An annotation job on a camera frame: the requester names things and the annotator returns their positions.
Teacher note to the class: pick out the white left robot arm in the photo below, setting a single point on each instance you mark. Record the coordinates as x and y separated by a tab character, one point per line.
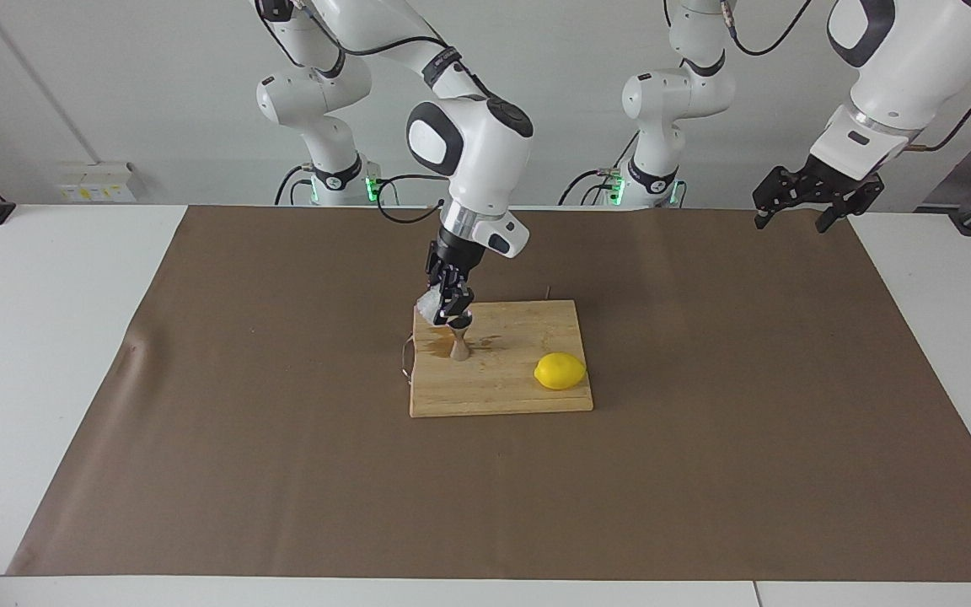
915	59

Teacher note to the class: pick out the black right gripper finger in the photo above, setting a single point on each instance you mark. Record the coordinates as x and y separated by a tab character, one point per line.
436	271
460	299

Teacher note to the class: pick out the white wall socket strip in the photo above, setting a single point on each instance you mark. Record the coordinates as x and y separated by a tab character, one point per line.
93	185

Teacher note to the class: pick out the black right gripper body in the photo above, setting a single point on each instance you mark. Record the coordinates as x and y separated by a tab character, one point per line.
456	253

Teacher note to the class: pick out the wooden cutting board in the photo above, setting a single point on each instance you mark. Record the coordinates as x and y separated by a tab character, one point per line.
502	379

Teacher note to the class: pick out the yellow lemon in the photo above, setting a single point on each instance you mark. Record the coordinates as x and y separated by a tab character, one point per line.
560	372

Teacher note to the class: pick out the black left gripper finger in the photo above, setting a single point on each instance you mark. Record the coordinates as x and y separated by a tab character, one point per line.
776	190
865	196

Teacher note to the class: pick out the steel double jigger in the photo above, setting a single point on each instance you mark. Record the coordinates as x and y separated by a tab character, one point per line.
459	347

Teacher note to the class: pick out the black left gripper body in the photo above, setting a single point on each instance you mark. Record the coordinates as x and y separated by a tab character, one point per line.
831	181

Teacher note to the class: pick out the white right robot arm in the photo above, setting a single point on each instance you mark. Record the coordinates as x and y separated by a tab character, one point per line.
485	160

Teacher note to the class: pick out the brown paper table mat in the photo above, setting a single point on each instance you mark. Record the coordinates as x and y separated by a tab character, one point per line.
283	489

